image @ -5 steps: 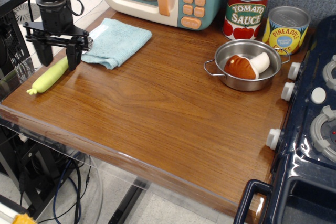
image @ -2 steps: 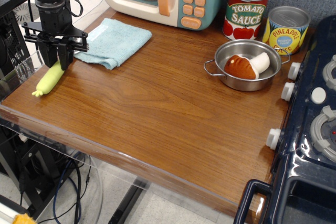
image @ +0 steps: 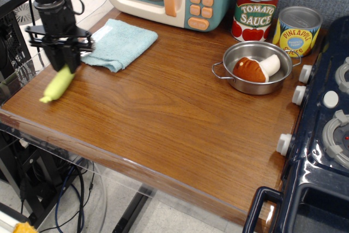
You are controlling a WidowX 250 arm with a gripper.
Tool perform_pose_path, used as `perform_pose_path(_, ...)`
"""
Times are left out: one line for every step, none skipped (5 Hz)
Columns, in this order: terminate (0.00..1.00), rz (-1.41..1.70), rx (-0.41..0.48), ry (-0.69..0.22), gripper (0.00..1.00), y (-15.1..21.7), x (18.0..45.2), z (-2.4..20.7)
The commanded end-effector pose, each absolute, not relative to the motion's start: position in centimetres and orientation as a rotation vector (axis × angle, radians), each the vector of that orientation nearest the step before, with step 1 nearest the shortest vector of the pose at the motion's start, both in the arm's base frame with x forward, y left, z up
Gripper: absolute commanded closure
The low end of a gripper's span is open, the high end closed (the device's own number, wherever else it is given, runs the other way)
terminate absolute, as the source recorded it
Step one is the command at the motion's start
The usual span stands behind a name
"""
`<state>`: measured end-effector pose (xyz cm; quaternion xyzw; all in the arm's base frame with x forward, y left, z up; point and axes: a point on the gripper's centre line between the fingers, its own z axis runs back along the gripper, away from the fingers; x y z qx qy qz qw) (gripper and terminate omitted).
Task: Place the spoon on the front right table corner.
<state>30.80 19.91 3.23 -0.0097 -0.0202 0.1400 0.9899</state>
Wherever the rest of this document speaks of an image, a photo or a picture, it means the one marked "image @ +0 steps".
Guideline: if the small steel pot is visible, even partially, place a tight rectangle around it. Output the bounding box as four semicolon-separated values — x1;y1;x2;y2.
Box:
212;41;302;95

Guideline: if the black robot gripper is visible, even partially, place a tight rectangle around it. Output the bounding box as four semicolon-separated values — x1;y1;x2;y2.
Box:
26;0;94;74

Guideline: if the tomato sauce can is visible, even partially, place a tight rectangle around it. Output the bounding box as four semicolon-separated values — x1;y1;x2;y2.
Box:
231;0;279;41

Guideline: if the yellow handled ice cream scoop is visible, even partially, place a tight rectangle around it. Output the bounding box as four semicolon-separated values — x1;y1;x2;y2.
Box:
39;44;95;104

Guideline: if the black table leg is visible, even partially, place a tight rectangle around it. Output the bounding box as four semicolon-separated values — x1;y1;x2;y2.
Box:
112;193;148;233

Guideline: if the dark blue toy stove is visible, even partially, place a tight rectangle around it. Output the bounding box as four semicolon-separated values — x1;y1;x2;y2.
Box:
243;16;348;232

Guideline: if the blue cable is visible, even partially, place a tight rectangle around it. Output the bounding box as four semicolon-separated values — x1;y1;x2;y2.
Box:
54;158;85;233

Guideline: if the light blue folded cloth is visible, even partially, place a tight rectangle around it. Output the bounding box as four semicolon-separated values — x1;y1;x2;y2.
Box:
81;19;158;73

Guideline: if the toy mushroom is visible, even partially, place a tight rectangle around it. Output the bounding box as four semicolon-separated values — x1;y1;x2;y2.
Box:
232;55;280;83

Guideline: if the black cable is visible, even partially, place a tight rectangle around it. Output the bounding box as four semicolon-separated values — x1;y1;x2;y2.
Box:
40;162;96;233

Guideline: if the clear acrylic table guard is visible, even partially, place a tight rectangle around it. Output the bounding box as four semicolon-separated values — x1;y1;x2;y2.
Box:
0;0;276;217

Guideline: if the pineapple slices can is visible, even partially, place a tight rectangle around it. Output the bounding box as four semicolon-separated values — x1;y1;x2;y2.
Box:
272;6;323;57

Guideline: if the white stove knob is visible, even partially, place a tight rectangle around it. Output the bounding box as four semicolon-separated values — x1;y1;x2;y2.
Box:
276;134;292;156
292;86;306;106
299;65;312;84

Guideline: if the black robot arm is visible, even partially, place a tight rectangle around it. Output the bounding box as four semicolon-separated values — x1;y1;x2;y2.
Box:
26;0;93;74

